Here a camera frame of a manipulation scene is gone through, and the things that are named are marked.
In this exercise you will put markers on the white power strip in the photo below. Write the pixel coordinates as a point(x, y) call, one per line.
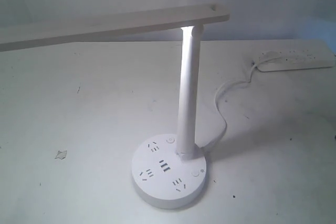
point(293, 59)

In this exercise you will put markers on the small torn paper scrap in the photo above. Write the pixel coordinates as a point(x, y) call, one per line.
point(61, 155)

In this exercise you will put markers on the white desk lamp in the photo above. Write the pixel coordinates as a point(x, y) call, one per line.
point(169, 170)

